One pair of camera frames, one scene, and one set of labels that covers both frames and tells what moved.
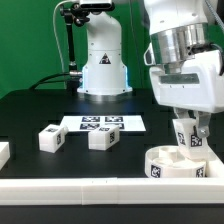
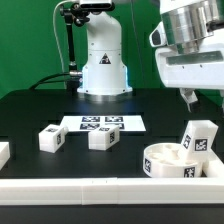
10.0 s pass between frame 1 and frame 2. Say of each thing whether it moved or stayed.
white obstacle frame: stayed
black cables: stayed
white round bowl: moved
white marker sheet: stayed
